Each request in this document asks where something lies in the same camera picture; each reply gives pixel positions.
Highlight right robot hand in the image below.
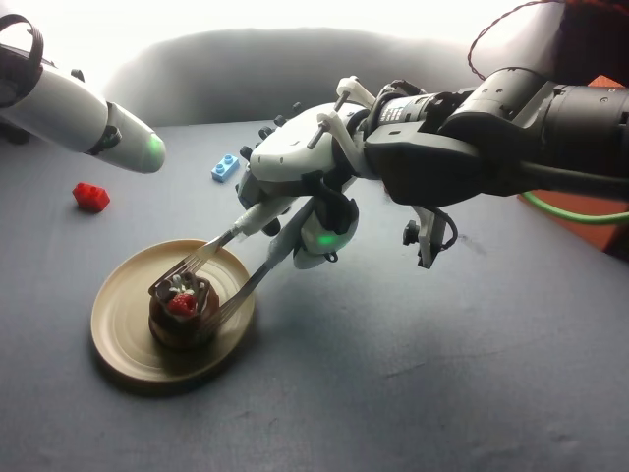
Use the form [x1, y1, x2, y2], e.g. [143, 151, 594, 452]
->
[234, 100, 366, 272]

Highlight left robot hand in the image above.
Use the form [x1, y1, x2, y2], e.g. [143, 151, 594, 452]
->
[0, 46, 168, 175]

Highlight chocolate toy cake with strawberry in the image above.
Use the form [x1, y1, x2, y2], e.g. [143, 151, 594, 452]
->
[148, 273, 221, 351]

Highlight beige round plate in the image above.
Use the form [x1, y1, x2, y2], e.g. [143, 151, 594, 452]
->
[90, 238, 257, 385]

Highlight blue toy brick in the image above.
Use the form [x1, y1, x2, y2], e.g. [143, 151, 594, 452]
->
[210, 153, 243, 185]

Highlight red toy brick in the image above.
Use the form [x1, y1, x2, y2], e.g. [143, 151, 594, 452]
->
[72, 181, 112, 214]

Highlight grey tablecloth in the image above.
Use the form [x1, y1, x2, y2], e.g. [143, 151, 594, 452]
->
[0, 120, 629, 472]

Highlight orange box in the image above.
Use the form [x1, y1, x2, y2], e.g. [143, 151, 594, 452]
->
[518, 73, 629, 257]

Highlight black looped strap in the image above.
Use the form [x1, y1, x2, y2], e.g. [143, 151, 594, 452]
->
[0, 14, 45, 107]

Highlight red twisted cable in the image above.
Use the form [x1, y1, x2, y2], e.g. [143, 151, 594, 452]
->
[467, 0, 567, 82]

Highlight green cable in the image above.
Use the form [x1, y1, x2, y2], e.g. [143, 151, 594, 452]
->
[520, 190, 629, 228]

